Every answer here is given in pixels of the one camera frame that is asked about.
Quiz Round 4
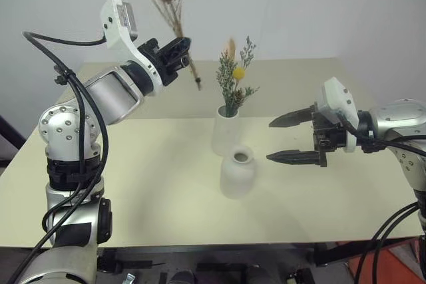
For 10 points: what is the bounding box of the dark slanted furniture piece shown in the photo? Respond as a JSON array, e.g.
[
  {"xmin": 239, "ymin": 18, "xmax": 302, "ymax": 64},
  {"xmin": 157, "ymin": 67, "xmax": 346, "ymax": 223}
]
[{"xmin": 0, "ymin": 114, "xmax": 27, "ymax": 167}]

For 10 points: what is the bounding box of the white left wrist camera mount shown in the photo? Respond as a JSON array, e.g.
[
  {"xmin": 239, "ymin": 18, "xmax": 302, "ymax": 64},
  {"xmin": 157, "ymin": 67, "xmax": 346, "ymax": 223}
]
[{"xmin": 99, "ymin": 0, "xmax": 164, "ymax": 97}]

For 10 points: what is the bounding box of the short white ceramic vase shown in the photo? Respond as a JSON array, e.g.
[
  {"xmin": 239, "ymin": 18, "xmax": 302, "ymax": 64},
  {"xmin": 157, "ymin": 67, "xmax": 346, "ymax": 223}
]
[{"xmin": 220, "ymin": 144, "xmax": 258, "ymax": 200}]

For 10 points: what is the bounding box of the black table frame bar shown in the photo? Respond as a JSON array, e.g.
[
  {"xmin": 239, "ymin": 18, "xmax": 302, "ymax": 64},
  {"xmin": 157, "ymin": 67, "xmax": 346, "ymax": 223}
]
[{"xmin": 312, "ymin": 239, "xmax": 380, "ymax": 267}]

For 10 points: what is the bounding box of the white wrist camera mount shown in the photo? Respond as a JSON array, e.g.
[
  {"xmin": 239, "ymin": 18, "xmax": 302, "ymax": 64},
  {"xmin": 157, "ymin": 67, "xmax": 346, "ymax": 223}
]
[
  {"xmin": 315, "ymin": 76, "xmax": 362, "ymax": 154},
  {"xmin": 99, "ymin": 0, "xmax": 164, "ymax": 97}
]

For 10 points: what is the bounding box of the red floor object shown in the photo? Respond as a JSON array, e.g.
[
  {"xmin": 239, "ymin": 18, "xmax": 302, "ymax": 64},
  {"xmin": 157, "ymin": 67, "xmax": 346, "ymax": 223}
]
[{"xmin": 335, "ymin": 235, "xmax": 426, "ymax": 284}]

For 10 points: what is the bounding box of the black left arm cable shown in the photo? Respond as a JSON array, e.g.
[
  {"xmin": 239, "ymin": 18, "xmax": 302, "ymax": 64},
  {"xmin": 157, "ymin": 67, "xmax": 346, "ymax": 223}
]
[{"xmin": 5, "ymin": 31, "xmax": 111, "ymax": 284}]

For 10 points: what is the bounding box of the tall white ceramic vase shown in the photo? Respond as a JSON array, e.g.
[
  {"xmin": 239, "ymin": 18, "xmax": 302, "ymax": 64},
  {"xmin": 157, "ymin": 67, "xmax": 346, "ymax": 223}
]
[{"xmin": 210, "ymin": 104, "xmax": 242, "ymax": 157}]

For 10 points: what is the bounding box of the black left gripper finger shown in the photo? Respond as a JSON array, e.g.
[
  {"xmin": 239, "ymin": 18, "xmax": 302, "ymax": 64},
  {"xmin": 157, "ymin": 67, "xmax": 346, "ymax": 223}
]
[
  {"xmin": 158, "ymin": 36, "xmax": 192, "ymax": 66},
  {"xmin": 165, "ymin": 55, "xmax": 191, "ymax": 74}
]

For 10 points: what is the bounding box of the green yellow dried flower bouquet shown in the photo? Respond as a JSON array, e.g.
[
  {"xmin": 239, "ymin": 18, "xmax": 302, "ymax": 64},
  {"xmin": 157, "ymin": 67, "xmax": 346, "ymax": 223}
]
[{"xmin": 215, "ymin": 35, "xmax": 261, "ymax": 118}]

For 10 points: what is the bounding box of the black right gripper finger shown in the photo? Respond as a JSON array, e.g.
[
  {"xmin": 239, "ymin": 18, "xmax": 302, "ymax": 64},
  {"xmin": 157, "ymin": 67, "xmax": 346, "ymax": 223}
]
[
  {"xmin": 266, "ymin": 149, "xmax": 322, "ymax": 168},
  {"xmin": 268, "ymin": 106, "xmax": 316, "ymax": 129}
]

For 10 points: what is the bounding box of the dried brown twig flower bouquet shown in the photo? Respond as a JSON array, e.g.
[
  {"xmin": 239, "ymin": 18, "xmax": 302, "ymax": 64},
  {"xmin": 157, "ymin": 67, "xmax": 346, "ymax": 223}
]
[{"xmin": 114, "ymin": 0, "xmax": 204, "ymax": 92}]

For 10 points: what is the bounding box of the dark rounded shape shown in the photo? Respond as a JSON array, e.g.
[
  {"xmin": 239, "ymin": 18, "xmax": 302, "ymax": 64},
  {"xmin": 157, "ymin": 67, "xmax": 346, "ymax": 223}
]
[{"xmin": 168, "ymin": 269, "xmax": 198, "ymax": 284}]

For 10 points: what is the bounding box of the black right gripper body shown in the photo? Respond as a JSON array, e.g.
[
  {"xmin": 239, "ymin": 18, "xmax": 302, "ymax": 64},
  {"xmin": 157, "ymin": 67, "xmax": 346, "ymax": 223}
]
[{"xmin": 310, "ymin": 104, "xmax": 349, "ymax": 168}]

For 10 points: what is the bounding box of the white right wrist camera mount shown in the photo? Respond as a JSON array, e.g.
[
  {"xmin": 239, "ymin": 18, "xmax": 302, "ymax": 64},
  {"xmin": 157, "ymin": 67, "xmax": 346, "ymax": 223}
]
[{"xmin": 315, "ymin": 76, "xmax": 362, "ymax": 154}]

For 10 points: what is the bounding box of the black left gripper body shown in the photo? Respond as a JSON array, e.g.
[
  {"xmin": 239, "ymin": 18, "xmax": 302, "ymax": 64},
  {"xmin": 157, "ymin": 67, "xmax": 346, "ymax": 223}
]
[{"xmin": 137, "ymin": 38, "xmax": 181, "ymax": 87}]

